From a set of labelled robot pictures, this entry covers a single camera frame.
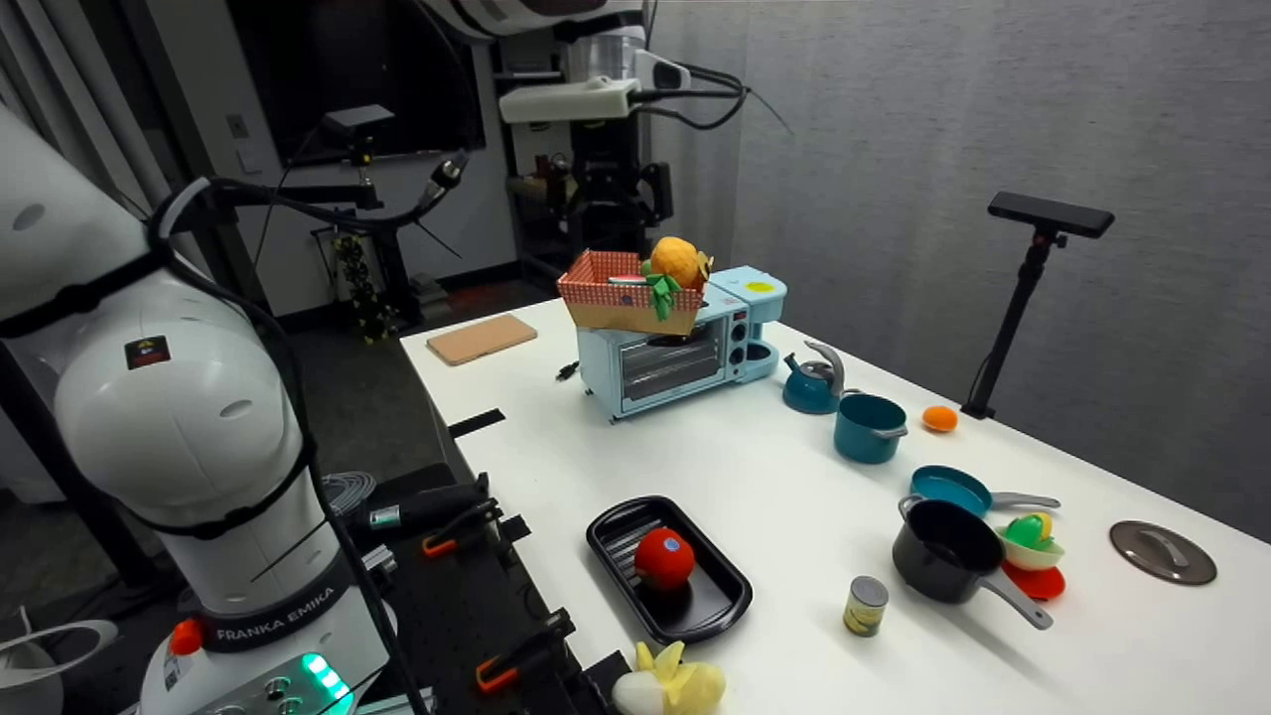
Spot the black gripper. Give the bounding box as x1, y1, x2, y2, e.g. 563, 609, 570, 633
558, 120, 674, 258

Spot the yellow pineapple plushie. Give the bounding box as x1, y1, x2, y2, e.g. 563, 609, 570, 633
644, 235, 713, 319

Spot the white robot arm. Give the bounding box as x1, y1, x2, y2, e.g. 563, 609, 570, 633
0, 114, 399, 715

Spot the pink cardboard box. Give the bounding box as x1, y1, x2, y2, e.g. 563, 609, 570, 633
558, 250, 702, 336

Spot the tan cutting board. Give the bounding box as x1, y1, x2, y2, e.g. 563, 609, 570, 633
428, 315, 538, 366

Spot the light blue toy oven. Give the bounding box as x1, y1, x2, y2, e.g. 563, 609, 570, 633
576, 264, 785, 422

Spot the blue toy kettle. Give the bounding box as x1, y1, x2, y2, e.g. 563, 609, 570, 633
783, 340, 848, 414

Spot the teal toy pot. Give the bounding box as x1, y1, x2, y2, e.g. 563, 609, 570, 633
833, 392, 907, 464

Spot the red toy tomato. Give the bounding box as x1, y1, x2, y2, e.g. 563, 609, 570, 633
636, 528, 694, 586

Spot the orange black clamp rear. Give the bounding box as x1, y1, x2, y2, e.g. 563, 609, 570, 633
417, 480, 527, 564

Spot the orange black clamp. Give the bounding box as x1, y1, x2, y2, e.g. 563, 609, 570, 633
417, 480, 527, 564
472, 609, 576, 699

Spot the black rectangular tray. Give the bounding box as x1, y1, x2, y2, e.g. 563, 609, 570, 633
589, 497, 752, 642

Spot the small orange fruit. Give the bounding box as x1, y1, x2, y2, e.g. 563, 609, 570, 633
923, 405, 960, 438

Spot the teal toy frying pan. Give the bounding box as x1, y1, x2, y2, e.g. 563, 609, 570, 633
901, 464, 1056, 516

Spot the orange black clamp front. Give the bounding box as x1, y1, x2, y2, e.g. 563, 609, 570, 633
472, 609, 576, 699

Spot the black saucepan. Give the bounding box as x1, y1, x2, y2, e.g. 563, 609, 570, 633
895, 497, 1052, 633

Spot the yellow plush toy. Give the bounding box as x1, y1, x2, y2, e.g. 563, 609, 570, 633
612, 639, 727, 715

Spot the green and red toy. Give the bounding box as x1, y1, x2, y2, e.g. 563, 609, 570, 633
1000, 512, 1065, 602

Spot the black camera stand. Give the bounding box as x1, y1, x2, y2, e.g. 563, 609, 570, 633
960, 190, 1118, 418

